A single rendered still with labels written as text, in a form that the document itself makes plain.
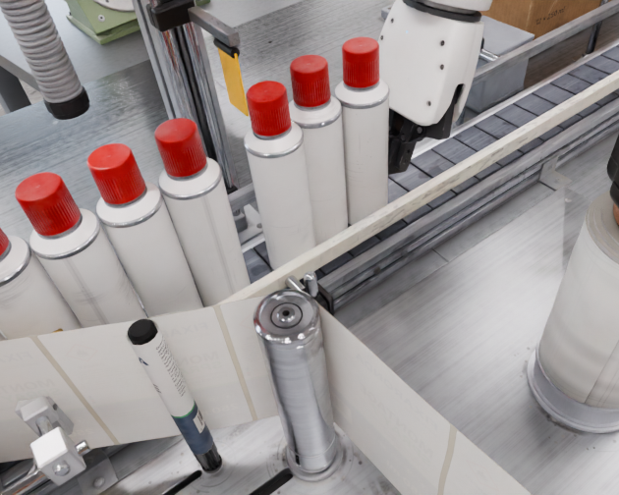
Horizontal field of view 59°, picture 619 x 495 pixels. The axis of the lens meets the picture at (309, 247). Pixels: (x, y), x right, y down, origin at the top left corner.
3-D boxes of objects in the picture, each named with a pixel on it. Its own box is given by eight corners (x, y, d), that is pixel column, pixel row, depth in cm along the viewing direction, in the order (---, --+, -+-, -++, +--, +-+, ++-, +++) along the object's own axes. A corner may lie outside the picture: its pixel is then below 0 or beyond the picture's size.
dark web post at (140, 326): (207, 478, 44) (132, 346, 30) (197, 462, 45) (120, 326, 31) (226, 466, 44) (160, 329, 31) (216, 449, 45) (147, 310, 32)
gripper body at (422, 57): (380, -24, 52) (352, 91, 58) (461, 8, 46) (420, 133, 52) (433, -18, 56) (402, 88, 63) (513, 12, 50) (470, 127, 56)
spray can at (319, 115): (314, 256, 59) (293, 84, 45) (294, 227, 63) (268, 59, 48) (357, 239, 61) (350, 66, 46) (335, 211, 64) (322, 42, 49)
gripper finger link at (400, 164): (399, 114, 57) (381, 172, 60) (421, 127, 55) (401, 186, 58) (420, 112, 58) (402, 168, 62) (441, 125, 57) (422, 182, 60)
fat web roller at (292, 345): (307, 494, 42) (273, 362, 29) (275, 449, 45) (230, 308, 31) (354, 459, 44) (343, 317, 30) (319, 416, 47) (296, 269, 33)
